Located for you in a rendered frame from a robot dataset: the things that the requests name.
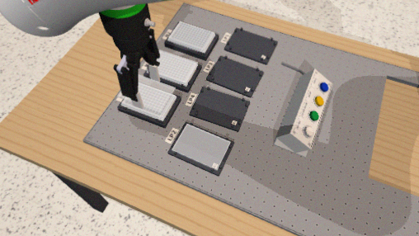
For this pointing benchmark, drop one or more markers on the grey button panel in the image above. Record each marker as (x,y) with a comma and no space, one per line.
(304,111)

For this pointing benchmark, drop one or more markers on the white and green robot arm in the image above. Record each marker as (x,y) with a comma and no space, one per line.
(122,19)

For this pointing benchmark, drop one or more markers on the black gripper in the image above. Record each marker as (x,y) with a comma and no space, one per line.
(131,52)

